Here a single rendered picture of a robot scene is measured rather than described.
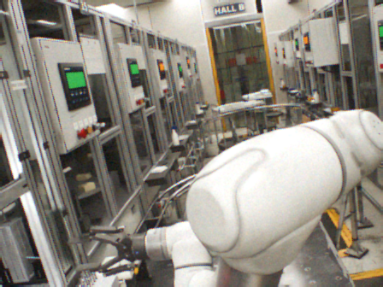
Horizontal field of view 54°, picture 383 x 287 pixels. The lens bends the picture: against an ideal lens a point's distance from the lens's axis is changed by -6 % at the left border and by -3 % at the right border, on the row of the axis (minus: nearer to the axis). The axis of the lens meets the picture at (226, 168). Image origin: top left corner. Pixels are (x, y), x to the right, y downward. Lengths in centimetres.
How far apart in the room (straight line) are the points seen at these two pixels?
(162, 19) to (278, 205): 906
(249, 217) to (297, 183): 7
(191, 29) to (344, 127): 881
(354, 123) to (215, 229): 25
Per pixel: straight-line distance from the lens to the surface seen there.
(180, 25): 935
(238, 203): 43
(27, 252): 164
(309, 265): 175
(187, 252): 102
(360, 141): 55
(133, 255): 112
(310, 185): 48
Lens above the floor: 156
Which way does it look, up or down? 15 degrees down
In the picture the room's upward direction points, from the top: 10 degrees counter-clockwise
